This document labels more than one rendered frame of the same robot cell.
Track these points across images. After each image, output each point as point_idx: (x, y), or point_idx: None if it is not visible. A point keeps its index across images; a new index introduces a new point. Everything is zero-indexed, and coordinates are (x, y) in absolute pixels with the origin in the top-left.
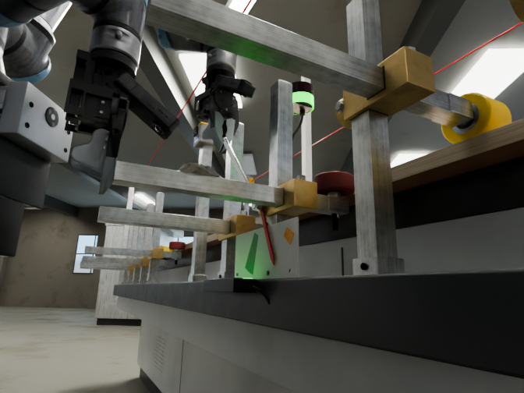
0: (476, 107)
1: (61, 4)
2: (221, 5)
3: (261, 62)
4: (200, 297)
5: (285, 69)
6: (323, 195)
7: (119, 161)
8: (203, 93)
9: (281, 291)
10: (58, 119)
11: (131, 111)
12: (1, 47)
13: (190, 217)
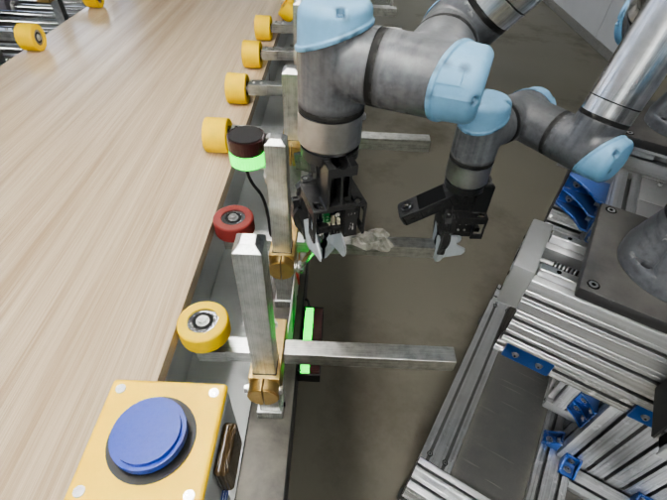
0: (229, 127)
1: (527, 143)
2: (400, 133)
3: (373, 149)
4: (289, 467)
5: (360, 148)
6: (254, 230)
7: (431, 238)
8: (356, 188)
9: (306, 282)
10: (515, 255)
11: (439, 211)
12: (666, 218)
13: (342, 342)
